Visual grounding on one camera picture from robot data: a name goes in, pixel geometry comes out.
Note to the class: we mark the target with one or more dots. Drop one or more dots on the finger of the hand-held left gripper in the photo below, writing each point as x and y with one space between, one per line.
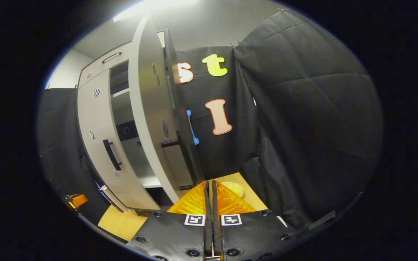
78 200

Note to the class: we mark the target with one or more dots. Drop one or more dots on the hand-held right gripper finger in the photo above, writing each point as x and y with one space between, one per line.
206 235
215 235

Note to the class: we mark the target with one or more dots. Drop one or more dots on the grey shoe cabinet door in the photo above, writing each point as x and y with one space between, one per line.
96 123
147 101

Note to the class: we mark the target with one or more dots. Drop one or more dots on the grey double-door shoe cabinet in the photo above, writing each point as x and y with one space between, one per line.
129 108

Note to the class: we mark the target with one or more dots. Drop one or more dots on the grey cabinet drawer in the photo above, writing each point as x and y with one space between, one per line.
100 69

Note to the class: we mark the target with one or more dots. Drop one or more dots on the yellow fuzzy object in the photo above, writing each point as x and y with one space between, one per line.
235 188

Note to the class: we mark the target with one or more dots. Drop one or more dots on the dark bar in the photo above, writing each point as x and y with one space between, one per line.
321 220

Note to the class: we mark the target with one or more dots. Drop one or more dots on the black backdrop cloth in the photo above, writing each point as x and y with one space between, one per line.
303 108

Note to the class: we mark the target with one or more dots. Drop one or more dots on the long ceiling light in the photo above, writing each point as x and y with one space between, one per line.
151 7

